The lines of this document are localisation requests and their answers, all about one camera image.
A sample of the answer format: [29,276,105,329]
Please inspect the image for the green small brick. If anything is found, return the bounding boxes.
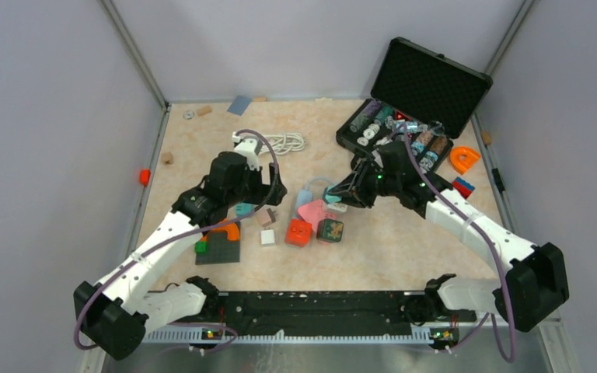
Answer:
[194,241,208,254]

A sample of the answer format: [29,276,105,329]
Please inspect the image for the red orange clip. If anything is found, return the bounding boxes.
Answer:
[138,169,151,187]

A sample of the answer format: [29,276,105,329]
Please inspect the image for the white coiled cable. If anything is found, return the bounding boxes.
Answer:
[262,132,307,155]

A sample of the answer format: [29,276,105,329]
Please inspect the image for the small white charger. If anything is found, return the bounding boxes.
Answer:
[260,229,277,246]

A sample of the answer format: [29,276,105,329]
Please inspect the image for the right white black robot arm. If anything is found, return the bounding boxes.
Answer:
[328,141,570,332]

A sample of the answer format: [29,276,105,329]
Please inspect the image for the dark grey building baseplate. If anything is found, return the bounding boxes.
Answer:
[195,233,241,266]

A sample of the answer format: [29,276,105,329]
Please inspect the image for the pink brown charger plug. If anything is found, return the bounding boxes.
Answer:
[254,207,278,228]

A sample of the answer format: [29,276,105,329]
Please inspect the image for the metal washer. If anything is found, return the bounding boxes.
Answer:
[183,110,195,120]

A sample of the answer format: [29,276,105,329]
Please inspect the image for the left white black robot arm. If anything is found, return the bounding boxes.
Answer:
[72,148,287,361]

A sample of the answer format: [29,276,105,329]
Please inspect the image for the wooden block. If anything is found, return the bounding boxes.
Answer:
[196,106,212,117]
[480,131,492,146]
[160,152,174,165]

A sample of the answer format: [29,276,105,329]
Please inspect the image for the red blue brick stack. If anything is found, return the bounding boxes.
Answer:
[452,177,476,200]

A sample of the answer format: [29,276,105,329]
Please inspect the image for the white cube socket adapter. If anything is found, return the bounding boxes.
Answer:
[324,202,347,214]

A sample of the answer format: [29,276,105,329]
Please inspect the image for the black open case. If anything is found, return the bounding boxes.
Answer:
[335,37,493,173]

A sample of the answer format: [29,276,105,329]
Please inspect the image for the teal power strip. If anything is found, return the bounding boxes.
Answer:
[234,203,255,218]

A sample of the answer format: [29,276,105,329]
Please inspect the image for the wooden block right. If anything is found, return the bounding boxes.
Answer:
[480,131,492,146]

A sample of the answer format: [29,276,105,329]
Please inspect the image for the orange arch toy right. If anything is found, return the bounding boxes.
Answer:
[449,146,482,175]

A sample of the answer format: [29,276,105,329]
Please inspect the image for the pink triangular power strip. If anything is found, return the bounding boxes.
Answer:
[297,200,337,232]

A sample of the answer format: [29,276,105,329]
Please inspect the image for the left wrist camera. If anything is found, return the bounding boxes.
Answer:
[232,132,263,171]

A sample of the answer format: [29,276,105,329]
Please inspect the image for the grey blue card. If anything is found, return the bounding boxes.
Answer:
[227,95,253,116]

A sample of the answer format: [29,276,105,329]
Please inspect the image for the dark green cube adapter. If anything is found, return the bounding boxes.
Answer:
[316,218,344,243]

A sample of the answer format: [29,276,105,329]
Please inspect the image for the wooden block left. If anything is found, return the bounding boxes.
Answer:
[160,152,174,165]

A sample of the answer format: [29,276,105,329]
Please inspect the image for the wooden block top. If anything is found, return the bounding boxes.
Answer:
[196,106,212,117]

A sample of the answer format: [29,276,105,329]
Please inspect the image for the red cube socket adapter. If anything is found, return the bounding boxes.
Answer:
[285,219,312,248]

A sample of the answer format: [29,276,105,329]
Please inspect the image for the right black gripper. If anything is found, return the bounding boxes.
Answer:
[329,159,400,209]

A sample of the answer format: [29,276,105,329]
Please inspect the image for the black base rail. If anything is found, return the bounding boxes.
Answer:
[169,291,477,338]

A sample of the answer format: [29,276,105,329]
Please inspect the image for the orange arch block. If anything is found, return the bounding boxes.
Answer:
[200,221,241,242]

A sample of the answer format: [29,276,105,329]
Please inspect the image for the teal small plug adapter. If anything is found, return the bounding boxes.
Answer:
[322,185,342,204]

